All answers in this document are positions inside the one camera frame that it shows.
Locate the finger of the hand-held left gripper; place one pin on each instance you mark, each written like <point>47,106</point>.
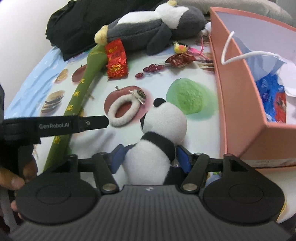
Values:
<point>92,122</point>

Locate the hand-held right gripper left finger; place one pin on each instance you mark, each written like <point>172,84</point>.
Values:
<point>119,157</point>

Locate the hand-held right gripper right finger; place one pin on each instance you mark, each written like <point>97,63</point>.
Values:
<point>183,160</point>

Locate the white fluffy hair scrunchie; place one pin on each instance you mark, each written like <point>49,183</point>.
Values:
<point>112,113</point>

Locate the panda plush toy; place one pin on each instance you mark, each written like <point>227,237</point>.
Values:
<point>150,162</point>

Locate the red foil tea packet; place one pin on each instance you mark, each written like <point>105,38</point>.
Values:
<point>115,60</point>

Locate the orange cardboard box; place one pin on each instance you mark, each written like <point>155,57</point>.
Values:
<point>233,92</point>

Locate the dark red snack wrapper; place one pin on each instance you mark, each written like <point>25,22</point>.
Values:
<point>179,60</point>

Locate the blue printed plastic bag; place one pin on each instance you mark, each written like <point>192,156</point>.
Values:
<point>268,92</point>

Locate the pink feather bird toy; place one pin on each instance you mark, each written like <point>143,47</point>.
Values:
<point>180,48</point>

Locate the blue face mask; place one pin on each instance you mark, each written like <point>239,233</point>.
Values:
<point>261,67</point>

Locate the white paper tissue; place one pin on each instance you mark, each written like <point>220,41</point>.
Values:
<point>290,78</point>

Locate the person's left hand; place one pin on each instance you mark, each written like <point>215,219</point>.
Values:
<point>11,179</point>

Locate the green plush massage stick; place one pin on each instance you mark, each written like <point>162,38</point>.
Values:
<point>76,97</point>

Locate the fruit printed mat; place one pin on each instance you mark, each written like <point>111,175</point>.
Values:
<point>196,129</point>

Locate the light blue bed sheet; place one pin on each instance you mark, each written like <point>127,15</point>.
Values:
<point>34,76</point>

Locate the black padded jacket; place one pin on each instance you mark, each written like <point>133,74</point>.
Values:
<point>76,25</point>

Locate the grey penguin plush toy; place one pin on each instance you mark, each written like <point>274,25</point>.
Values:
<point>138,30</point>

